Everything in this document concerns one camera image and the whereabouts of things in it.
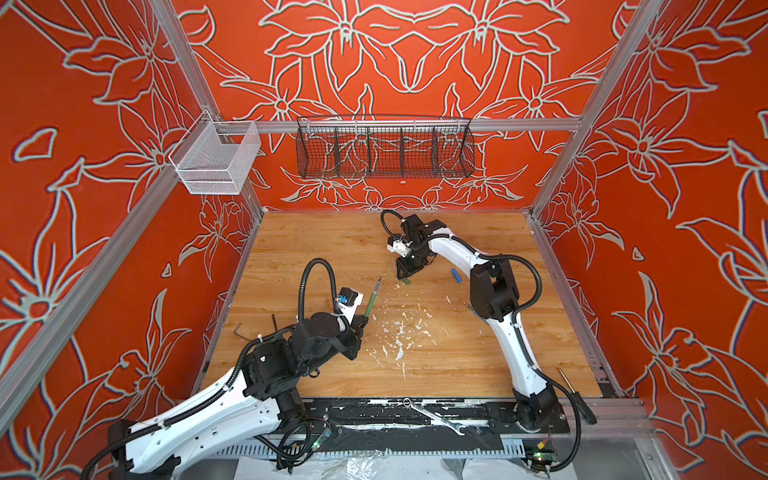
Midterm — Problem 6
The black wire basket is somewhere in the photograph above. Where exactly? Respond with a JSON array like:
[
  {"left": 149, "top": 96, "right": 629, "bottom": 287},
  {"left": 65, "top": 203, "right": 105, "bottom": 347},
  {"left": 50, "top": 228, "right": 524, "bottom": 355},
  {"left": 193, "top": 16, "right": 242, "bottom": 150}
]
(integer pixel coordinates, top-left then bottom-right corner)
[{"left": 296, "top": 114, "right": 477, "bottom": 180}]

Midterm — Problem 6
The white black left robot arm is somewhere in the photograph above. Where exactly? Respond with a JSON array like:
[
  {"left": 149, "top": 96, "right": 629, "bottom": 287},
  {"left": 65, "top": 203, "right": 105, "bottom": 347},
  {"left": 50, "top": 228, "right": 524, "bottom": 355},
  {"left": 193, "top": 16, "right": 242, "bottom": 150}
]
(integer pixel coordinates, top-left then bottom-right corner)
[{"left": 80, "top": 258, "right": 369, "bottom": 479}]

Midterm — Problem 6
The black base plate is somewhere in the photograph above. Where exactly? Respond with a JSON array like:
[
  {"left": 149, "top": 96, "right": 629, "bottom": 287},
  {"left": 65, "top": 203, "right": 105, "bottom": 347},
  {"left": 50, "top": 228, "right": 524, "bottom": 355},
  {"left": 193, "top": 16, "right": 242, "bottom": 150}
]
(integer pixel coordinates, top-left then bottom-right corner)
[{"left": 250, "top": 397, "right": 571, "bottom": 436}]

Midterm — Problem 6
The clear plastic bin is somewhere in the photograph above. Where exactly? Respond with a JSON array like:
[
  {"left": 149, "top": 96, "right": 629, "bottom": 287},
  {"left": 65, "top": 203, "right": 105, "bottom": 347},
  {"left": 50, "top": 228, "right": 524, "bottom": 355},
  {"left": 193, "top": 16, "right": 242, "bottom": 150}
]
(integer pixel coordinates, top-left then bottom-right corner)
[{"left": 169, "top": 116, "right": 262, "bottom": 195}]

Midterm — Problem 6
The grey slotted cable duct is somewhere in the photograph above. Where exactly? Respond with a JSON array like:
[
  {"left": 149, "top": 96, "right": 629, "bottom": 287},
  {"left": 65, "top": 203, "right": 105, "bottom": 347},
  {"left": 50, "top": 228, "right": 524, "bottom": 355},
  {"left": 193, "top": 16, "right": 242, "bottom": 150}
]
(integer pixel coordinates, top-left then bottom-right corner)
[{"left": 204, "top": 438, "right": 526, "bottom": 461}]

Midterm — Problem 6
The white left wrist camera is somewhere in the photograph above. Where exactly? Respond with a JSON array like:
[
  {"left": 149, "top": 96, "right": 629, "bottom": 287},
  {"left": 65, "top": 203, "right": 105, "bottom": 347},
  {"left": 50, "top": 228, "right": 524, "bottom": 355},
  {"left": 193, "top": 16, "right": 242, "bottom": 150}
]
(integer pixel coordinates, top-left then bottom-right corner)
[{"left": 335, "top": 287, "right": 364, "bottom": 322}]

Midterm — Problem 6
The metal hex key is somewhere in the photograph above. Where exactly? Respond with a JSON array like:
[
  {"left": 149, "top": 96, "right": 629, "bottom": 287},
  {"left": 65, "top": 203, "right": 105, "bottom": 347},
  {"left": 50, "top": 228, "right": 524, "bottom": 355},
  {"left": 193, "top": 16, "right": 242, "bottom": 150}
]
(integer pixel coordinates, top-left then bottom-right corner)
[{"left": 233, "top": 323, "right": 249, "bottom": 341}]

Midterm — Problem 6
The silver wrench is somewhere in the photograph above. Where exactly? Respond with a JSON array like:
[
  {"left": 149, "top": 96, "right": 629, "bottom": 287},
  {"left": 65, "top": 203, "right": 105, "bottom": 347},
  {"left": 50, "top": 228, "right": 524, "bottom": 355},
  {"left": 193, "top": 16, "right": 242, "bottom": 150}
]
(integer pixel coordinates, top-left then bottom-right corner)
[{"left": 403, "top": 397, "right": 465, "bottom": 436}]

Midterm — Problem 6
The black handled screwdriver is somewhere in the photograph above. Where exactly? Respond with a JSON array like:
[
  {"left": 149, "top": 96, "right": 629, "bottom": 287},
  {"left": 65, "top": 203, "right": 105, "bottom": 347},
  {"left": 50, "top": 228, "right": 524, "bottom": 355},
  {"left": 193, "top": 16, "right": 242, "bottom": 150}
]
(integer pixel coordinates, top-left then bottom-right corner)
[{"left": 558, "top": 368, "right": 597, "bottom": 425}]

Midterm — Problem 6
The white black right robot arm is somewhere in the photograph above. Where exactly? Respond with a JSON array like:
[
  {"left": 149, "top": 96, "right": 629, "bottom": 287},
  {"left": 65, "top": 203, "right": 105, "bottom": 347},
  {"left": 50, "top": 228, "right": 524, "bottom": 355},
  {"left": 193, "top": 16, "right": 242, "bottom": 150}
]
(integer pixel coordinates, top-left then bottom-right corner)
[{"left": 380, "top": 209, "right": 560, "bottom": 432}]

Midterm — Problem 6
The green pen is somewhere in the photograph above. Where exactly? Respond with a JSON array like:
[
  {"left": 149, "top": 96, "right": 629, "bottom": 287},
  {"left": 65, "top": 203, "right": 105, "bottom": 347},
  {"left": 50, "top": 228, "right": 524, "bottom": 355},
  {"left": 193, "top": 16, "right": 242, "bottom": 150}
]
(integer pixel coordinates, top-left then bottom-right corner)
[{"left": 364, "top": 275, "right": 383, "bottom": 318}]

